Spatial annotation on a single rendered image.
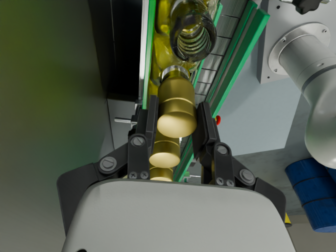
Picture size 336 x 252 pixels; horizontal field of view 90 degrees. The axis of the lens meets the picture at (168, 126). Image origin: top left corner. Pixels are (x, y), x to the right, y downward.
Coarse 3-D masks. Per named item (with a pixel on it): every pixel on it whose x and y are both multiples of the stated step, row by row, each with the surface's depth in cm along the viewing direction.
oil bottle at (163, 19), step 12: (156, 0) 14; (168, 0) 13; (204, 0) 13; (216, 0) 13; (156, 12) 15; (168, 12) 14; (216, 12) 14; (156, 24) 15; (168, 24) 14; (192, 24) 17; (168, 36) 15
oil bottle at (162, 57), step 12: (156, 36) 18; (156, 48) 17; (168, 48) 17; (156, 60) 17; (168, 60) 17; (180, 60) 17; (156, 72) 18; (192, 72) 18; (156, 84) 19; (192, 84) 20
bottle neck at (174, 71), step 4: (168, 68) 17; (172, 68) 17; (176, 68) 17; (180, 68) 17; (184, 68) 17; (164, 72) 17; (168, 72) 16; (172, 72) 16; (176, 72) 16; (180, 72) 16; (184, 72) 17; (164, 76) 17; (168, 76) 16; (172, 76) 16; (176, 76) 16; (180, 76) 16; (184, 76) 16; (188, 76) 18
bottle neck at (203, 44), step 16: (176, 0) 13; (192, 0) 12; (176, 16) 11; (192, 16) 10; (208, 16) 10; (176, 32) 10; (192, 32) 14; (208, 32) 10; (176, 48) 11; (192, 48) 12; (208, 48) 11
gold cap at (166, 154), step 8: (160, 136) 18; (160, 144) 17; (168, 144) 17; (176, 144) 18; (160, 152) 17; (168, 152) 17; (176, 152) 17; (152, 160) 18; (160, 160) 18; (168, 160) 18; (176, 160) 18
